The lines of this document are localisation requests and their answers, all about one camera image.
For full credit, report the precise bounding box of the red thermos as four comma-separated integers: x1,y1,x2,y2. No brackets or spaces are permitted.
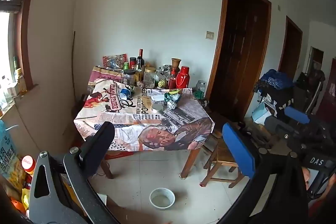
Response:
175,66,190,89

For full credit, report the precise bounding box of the person's right hand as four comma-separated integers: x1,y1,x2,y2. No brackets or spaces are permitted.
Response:
301,167,313,191

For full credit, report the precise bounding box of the blue printed plastic bag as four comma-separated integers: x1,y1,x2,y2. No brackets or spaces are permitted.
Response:
0,120,20,174

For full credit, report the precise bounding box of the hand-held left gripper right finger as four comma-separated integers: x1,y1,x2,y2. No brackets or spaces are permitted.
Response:
218,122,310,224

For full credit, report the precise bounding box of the glass jar with black lid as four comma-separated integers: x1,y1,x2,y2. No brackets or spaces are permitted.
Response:
123,69,136,86

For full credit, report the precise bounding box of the newspaper print tablecloth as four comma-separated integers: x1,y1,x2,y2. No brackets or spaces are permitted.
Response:
73,67,215,152

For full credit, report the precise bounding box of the red snack bag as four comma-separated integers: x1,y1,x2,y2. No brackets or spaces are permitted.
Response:
102,55,124,69

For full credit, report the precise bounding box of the dark wine bottle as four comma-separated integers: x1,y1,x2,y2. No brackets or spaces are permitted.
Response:
136,49,145,75

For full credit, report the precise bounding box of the wooden window frame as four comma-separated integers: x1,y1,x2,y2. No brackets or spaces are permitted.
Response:
20,0,49,92

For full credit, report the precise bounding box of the clear glass oil bottle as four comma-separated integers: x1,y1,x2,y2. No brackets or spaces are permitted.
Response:
134,61,143,82

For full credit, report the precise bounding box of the green snack wrapper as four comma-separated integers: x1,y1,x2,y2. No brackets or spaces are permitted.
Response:
164,90,181,102

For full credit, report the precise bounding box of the red lid bottle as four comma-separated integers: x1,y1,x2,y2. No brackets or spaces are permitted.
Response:
21,155,36,175

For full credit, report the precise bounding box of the wooden table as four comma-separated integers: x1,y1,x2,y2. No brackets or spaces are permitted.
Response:
76,67,210,180

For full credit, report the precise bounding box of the wooden stool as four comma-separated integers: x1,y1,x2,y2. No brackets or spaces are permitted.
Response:
200,130,243,189

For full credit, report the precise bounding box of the light blue paper bag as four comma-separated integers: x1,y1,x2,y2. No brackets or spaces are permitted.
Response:
252,102,273,125

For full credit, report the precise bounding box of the pile of dark clothes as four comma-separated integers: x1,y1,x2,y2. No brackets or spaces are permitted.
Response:
262,86,297,112

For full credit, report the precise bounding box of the brown wooden door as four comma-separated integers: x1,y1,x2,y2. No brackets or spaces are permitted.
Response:
278,15,303,75

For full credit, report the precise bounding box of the pile of clothes on chair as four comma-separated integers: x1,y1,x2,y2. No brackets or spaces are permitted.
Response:
259,69,294,90

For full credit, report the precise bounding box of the yellow plastic bag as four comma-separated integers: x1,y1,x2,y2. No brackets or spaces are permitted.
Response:
10,158,27,193

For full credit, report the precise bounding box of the dark wooden door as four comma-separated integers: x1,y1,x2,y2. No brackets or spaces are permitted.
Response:
205,0,272,119

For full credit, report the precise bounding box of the white bowl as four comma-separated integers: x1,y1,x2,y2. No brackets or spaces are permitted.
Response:
149,188,176,210

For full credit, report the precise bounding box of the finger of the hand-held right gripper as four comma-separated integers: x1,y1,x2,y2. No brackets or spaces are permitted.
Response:
264,117,289,140
284,105,318,125

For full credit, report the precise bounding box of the plastic jar with gold lid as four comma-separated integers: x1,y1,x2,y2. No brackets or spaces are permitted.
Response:
143,67,157,88

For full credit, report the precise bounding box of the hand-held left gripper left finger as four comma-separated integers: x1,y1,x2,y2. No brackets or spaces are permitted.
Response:
28,121,124,224

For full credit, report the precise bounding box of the yellow oil bottle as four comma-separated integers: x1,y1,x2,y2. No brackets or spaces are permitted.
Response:
19,74,28,95

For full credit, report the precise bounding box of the blue paper cup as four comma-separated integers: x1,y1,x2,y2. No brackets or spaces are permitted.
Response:
119,88,132,100

